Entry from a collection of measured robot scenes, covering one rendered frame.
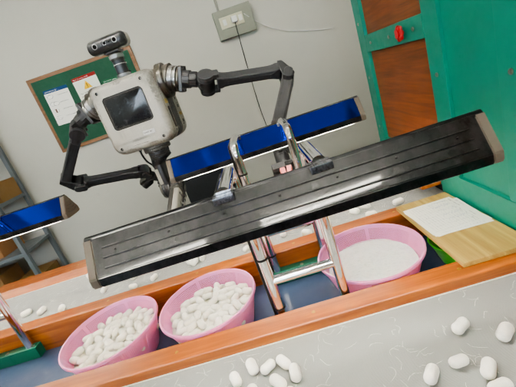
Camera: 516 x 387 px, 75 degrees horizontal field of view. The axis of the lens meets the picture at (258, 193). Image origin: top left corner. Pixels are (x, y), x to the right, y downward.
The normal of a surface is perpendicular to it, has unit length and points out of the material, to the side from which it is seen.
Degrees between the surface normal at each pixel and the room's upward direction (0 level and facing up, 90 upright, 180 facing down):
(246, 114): 90
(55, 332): 90
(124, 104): 90
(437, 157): 58
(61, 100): 90
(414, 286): 0
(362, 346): 0
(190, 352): 0
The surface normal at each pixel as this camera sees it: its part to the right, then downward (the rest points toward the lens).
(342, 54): 0.10, 0.29
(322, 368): -0.31, -0.90
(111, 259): -0.14, -0.22
